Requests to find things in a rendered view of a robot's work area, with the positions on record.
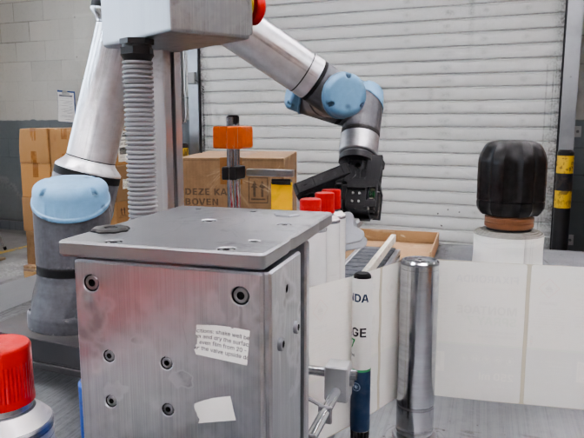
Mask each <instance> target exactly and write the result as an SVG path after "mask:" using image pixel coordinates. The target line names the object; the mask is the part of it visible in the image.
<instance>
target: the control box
mask: <svg viewBox="0 0 584 438"><path fill-rule="evenodd" d="M101 8H102V27H103V46H104V47H106V48H109V49H121V48H120V47H122V45H121V44H119V38H124V37H147V38H150V39H154V45H152V49H153V50H168V51H170V53H171V52H180V51H185V50H194V49H199V48H204V47H209V46H214V45H219V44H224V43H233V42H238V41H243V40H247V39H249V36H250V35H252V34H253V22H252V15H253V9H254V0H101Z"/></svg>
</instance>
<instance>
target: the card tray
mask: <svg viewBox="0 0 584 438"><path fill-rule="evenodd" d="M361 230H363V232H364V236H365V237H366V238H367V240H368V242H367V245H366V246H369V247H381V246H382V245H383V244H384V243H385V242H386V241H387V240H388V238H389V237H390V236H391V235H396V239H395V244H394V245H393V247H392V248H395V249H400V250H401V253H400V260H401V259H402V258H403V257H405V256H430V257H433V258H435V253H436V250H437V249H438V246H439V232H427V231H410V230H392V229H361ZM354 251H355V249H353V250H348V251H345V260H346V259H347V258H348V257H349V256H350V255H351V254H352V253H353V252H354Z"/></svg>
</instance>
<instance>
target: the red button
mask: <svg viewBox="0 0 584 438"><path fill-rule="evenodd" d="M265 12H266V1H265V0H254V9H253V15H252V22H253V25H257V24H259V23H260V22H261V21H262V19H263V17H264V15H265Z"/></svg>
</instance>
